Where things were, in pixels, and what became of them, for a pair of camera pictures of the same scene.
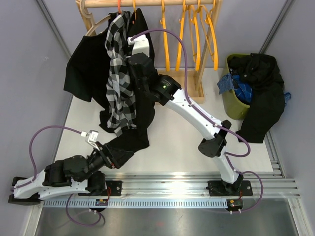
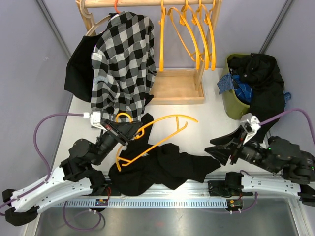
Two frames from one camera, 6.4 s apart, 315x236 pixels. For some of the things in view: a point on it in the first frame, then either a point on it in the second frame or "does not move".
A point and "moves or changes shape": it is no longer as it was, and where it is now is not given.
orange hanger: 163,21 moves or changes shape
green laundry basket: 234,107 does not move
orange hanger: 135,11 → 121,161
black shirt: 262,73 does not move
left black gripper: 113,158 → 126,130
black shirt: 136,139 → 140,165
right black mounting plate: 217,188 does not move
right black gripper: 132,74 → 225,144
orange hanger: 179,57 → 196,58
